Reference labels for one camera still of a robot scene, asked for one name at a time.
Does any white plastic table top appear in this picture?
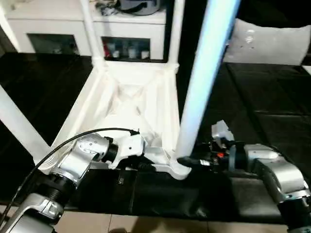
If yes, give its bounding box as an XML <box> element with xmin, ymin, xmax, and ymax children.
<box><xmin>33</xmin><ymin>58</ymin><xmax>192</xmax><ymax>180</ymax></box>

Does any black work mat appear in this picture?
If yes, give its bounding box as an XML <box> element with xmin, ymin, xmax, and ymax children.
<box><xmin>0</xmin><ymin>51</ymin><xmax>311</xmax><ymax>225</ymax></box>

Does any grey cushion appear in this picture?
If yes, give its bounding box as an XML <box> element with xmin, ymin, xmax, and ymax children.
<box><xmin>224</xmin><ymin>18</ymin><xmax>311</xmax><ymax>66</ymax></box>

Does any black sofa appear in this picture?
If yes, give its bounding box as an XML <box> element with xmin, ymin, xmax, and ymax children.
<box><xmin>166</xmin><ymin>0</ymin><xmax>311</xmax><ymax>65</ymax></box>

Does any white glass-door cabinet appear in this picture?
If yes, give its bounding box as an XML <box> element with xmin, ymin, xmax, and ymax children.
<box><xmin>0</xmin><ymin>0</ymin><xmax>168</xmax><ymax>62</ymax></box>

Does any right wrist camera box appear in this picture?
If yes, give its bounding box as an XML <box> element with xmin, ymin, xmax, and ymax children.
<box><xmin>211</xmin><ymin>120</ymin><xmax>235</xmax><ymax>147</ymax></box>

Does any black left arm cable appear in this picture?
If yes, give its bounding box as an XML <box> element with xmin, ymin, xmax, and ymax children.
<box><xmin>0</xmin><ymin>127</ymin><xmax>140</xmax><ymax>229</ymax></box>

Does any dark cabled device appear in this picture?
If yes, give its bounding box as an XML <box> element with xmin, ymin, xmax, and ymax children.
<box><xmin>96</xmin><ymin>0</ymin><xmax>167</xmax><ymax>17</ymax></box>

